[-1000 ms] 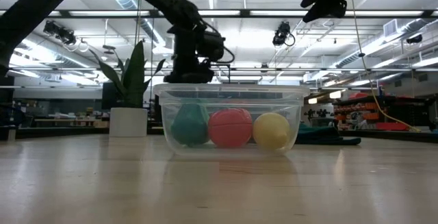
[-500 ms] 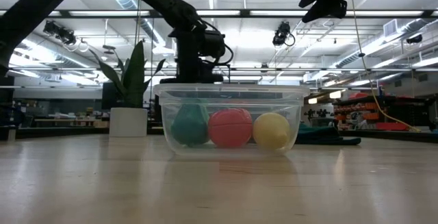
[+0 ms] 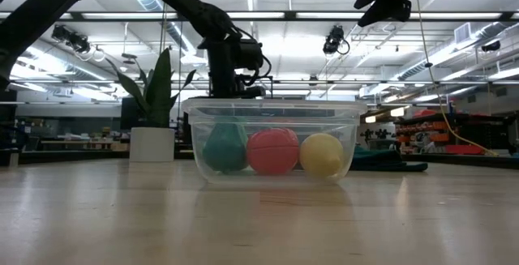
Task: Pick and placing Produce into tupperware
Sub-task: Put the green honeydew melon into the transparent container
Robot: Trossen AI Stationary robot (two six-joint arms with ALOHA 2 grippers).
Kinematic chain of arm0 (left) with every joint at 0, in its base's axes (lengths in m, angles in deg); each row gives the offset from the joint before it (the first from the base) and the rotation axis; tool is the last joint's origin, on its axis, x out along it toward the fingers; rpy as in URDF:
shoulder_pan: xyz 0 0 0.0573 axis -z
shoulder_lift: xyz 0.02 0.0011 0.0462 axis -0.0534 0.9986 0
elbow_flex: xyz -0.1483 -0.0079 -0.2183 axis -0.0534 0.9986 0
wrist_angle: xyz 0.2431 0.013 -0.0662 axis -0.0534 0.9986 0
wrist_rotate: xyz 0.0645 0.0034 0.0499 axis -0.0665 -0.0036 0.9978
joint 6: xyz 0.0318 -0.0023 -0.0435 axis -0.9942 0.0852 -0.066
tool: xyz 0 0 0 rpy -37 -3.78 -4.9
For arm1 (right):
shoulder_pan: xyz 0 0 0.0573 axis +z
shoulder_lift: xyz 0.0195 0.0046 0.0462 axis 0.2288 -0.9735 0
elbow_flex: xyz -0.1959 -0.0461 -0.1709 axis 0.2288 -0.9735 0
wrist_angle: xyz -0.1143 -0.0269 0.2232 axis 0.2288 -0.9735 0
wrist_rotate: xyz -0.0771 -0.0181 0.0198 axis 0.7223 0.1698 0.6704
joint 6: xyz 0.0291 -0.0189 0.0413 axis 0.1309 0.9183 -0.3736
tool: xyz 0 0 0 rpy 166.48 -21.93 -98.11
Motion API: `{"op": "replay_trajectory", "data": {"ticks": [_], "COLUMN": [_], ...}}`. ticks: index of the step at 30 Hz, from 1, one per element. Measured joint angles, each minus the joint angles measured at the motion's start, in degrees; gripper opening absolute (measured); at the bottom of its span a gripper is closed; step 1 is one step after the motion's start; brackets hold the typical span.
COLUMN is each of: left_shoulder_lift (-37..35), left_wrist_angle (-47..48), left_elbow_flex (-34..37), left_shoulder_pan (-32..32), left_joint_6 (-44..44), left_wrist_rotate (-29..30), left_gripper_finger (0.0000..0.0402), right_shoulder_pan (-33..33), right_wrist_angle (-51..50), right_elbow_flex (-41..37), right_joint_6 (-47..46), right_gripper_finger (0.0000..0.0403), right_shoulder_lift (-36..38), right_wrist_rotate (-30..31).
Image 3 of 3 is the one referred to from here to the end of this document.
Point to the dark green toy pear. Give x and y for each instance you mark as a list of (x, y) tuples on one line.
[(225, 147)]

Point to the red toy tomato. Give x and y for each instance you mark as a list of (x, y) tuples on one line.
[(272, 151)]

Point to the yellow toy lemon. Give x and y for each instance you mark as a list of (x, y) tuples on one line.
[(322, 155)]

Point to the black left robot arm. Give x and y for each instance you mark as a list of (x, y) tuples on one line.
[(36, 18)]

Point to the clear plastic tupperware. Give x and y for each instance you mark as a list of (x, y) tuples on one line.
[(348, 123)]

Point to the artificial green plant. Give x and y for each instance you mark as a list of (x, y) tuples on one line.
[(160, 95)]

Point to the black overhead beam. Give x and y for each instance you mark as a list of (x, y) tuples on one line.
[(290, 15)]

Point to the white plant pot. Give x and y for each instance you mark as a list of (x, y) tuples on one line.
[(152, 145)]

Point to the shelf with orange bins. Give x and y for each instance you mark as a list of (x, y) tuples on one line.
[(446, 127)]

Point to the teal cloth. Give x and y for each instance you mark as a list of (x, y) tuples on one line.
[(385, 163)]

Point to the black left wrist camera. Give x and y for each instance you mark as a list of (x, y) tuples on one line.
[(249, 54)]

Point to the black ceiling mounted camera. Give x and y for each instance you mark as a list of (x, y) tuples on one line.
[(334, 40), (71, 38)]

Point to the silver ceiling air duct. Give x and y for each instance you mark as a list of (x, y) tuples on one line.
[(150, 3)]

